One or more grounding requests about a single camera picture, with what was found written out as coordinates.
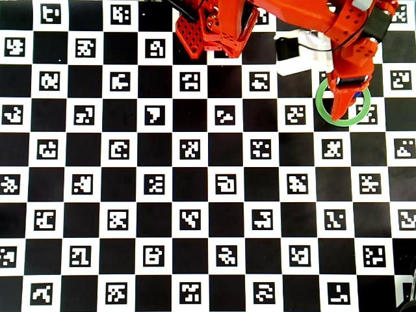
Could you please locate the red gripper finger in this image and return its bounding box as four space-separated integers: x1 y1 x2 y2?
330 86 367 123

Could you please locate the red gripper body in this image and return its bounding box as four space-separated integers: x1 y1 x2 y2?
326 0 399 95

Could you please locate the black white marker checkerboard mat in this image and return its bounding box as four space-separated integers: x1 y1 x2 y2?
0 0 416 312

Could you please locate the green flat ring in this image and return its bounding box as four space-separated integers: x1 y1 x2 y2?
315 79 372 127

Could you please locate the thin black camera cable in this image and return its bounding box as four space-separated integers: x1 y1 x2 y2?
274 19 370 53

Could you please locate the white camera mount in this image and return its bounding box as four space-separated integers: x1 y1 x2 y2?
273 28 335 77

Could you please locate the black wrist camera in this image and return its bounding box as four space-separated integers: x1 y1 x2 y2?
275 37 300 61

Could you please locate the thick black cable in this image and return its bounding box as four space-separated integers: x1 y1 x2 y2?
164 0 198 23

